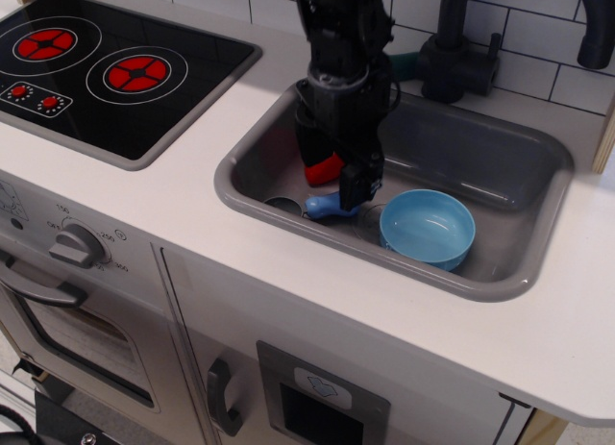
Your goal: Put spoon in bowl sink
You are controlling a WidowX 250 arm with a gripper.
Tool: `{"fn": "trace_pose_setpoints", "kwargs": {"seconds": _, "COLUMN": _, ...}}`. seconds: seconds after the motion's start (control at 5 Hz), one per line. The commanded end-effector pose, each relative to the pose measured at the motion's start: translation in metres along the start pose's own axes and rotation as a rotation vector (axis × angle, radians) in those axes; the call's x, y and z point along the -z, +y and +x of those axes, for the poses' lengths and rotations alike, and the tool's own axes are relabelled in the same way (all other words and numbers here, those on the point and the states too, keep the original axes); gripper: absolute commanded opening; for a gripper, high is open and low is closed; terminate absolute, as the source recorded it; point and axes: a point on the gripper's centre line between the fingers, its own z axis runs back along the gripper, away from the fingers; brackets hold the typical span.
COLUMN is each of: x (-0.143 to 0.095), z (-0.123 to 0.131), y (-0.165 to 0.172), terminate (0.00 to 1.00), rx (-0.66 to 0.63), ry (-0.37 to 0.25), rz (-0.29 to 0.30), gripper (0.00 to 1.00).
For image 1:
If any dark grey toy faucet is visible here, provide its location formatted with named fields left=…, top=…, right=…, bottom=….
left=415, top=0, right=614, bottom=104

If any black cable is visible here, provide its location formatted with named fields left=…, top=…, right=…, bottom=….
left=0, top=405, right=44, bottom=445

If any grey plastic sink basin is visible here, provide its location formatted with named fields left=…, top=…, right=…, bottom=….
left=214, top=88, right=574, bottom=302

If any light blue plastic bowl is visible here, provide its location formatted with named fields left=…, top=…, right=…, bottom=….
left=379, top=189, right=477, bottom=271

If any blue handled metal spoon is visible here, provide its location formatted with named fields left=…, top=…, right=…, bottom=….
left=264, top=192, right=361, bottom=220

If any teal green toy vegetable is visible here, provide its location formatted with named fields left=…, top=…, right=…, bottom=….
left=389, top=52, right=419, bottom=82

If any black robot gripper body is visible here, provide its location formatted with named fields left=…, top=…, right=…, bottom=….
left=295, top=69, right=394, bottom=166

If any grey oven door handle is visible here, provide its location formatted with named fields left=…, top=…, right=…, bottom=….
left=1, top=251, right=87, bottom=309

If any black toy stove top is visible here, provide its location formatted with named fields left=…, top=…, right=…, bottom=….
left=1, top=0, right=261, bottom=171

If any grey cabinet door handle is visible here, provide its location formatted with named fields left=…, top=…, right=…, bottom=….
left=206, top=358, right=243, bottom=437

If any red toy strawberry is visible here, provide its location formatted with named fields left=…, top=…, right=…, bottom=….
left=304, top=153, right=345, bottom=186

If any grey oven dial knob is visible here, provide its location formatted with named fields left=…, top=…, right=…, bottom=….
left=48, top=224, right=106, bottom=269

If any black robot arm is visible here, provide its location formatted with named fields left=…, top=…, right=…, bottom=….
left=295, top=0, right=397, bottom=210

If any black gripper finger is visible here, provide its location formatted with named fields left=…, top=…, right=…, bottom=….
left=295, top=107, right=335, bottom=166
left=339, top=163, right=383, bottom=210

